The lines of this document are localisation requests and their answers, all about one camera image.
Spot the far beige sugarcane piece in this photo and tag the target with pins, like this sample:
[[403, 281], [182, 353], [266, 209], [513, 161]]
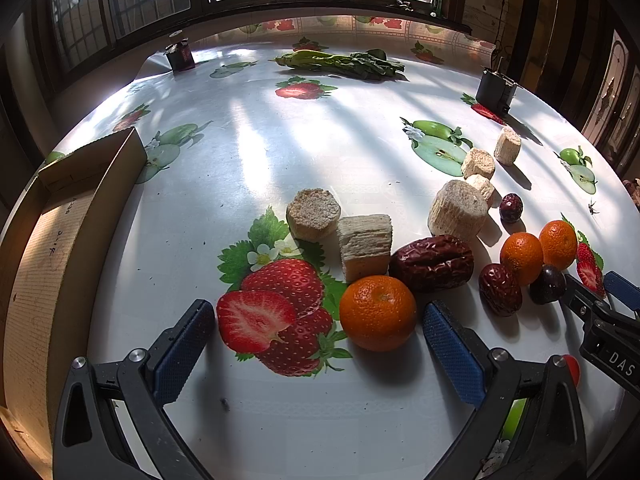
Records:
[[508, 146]]

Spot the hexagonal beige sugarcane piece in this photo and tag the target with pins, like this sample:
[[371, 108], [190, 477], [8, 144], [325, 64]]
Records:
[[312, 214]]

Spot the fruit print tablecloth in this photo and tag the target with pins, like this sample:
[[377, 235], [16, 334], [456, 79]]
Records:
[[279, 391]]

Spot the cardboard box tray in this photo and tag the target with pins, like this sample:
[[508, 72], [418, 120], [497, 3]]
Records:
[[53, 248]]

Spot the black cup with utensil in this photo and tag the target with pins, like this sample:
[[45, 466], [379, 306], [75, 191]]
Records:
[[496, 91]]

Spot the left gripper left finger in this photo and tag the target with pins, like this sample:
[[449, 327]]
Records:
[[88, 440]]

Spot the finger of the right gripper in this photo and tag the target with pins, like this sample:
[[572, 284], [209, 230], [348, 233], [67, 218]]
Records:
[[584, 303], [622, 289]]

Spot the green leafy vegetables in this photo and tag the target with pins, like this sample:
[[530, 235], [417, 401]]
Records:
[[371, 64]]

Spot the large red jujube date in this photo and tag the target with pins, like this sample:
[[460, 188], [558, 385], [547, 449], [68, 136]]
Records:
[[433, 264]]

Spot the green bottle on sill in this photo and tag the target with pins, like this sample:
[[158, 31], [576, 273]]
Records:
[[437, 8]]

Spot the dark glass jar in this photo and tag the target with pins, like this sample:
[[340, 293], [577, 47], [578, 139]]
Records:
[[178, 52]]

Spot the small red jujube date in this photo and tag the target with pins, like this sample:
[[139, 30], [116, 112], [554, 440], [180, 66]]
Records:
[[499, 290]]

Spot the square beige wafer block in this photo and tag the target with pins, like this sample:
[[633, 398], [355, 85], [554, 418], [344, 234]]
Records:
[[365, 243]]

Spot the dark cherry plum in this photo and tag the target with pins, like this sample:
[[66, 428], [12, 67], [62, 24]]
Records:
[[548, 287]]

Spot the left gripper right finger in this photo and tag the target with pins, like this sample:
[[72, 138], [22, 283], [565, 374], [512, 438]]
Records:
[[526, 421]]

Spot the small round dark date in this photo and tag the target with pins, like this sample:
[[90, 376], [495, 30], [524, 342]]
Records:
[[511, 208]]

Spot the small beige sugarcane piece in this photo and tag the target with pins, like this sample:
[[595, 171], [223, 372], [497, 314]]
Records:
[[480, 162]]

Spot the tiny beige sugarcane piece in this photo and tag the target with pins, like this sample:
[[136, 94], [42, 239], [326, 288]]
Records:
[[483, 186]]

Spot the red cherry tomato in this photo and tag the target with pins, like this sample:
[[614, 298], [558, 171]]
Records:
[[574, 368]]

